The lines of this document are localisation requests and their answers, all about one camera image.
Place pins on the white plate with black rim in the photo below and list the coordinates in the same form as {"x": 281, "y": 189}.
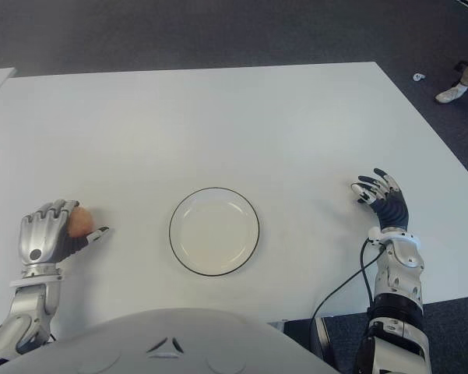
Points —
{"x": 215, "y": 233}

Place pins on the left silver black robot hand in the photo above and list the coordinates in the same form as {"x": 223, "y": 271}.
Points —
{"x": 41, "y": 237}

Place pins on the white shoe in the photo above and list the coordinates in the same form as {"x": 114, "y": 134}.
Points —
{"x": 451, "y": 94}

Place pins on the grey robot torso shell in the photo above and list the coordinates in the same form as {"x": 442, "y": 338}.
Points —
{"x": 159, "y": 343}

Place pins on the small white floor object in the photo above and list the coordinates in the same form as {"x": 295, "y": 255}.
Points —
{"x": 418, "y": 76}

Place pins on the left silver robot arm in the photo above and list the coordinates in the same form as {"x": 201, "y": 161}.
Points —
{"x": 27, "y": 308}

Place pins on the pale red apple with sticker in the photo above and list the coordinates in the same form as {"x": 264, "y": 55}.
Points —
{"x": 81, "y": 223}

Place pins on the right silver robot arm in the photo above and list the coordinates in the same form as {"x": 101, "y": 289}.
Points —
{"x": 399, "y": 284}

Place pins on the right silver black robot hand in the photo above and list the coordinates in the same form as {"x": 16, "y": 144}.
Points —
{"x": 393, "y": 212}

